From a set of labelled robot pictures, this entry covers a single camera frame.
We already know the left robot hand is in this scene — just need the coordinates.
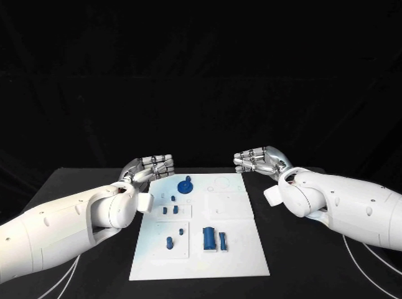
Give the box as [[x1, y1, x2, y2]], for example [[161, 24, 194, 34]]
[[117, 154, 177, 187]]

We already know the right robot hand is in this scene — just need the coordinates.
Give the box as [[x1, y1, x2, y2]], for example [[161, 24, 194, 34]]
[[233, 146, 293, 182]]

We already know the white task board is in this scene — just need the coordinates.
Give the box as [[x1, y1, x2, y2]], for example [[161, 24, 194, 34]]
[[128, 173, 270, 281]]

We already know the blue gear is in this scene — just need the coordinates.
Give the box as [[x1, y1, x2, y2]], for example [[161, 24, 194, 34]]
[[177, 175, 194, 194]]

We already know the thick blue cylinder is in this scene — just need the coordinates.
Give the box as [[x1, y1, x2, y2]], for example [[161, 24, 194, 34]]
[[201, 226, 217, 251]]

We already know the white cable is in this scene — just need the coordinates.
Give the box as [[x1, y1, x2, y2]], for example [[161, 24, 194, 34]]
[[56, 259, 81, 299], [34, 255, 81, 299], [359, 242, 402, 282], [341, 234, 400, 299]]

